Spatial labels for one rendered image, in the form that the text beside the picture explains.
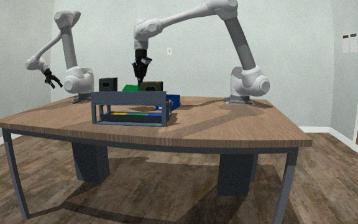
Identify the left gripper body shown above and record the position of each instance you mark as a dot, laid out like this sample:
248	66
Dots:
139	54

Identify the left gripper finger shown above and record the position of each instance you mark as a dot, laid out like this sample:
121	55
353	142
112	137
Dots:
144	70
137	71

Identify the green bin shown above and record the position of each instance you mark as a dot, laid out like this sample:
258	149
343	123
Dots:
131	88

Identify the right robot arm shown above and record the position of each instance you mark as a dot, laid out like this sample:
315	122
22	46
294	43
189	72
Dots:
76	80

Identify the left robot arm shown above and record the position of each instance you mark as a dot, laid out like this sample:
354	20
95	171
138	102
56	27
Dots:
247	79

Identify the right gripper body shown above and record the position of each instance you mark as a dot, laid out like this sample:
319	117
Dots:
48	72

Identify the blue bin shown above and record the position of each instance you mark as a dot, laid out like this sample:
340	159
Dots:
175	99

